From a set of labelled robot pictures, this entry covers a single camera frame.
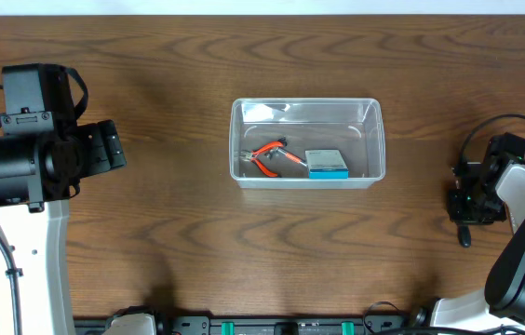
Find black yellow screwdriver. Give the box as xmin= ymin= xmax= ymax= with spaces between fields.
xmin=457 ymin=224 xmax=472 ymax=248

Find clear plastic container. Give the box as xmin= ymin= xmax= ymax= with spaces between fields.
xmin=229 ymin=98 xmax=386 ymax=189

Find red handled pliers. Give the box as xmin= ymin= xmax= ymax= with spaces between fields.
xmin=239 ymin=140 xmax=287 ymax=178

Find blue white cardboard box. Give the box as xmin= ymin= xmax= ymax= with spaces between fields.
xmin=305 ymin=150 xmax=349 ymax=180

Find small claw hammer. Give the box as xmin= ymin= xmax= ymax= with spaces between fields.
xmin=264 ymin=138 xmax=307 ymax=167

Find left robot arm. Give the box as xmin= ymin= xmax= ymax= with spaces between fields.
xmin=0 ymin=63 xmax=127 ymax=334

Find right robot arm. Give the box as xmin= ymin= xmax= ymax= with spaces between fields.
xmin=409 ymin=133 xmax=525 ymax=333

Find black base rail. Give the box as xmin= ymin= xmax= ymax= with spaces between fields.
xmin=74 ymin=314 xmax=412 ymax=335

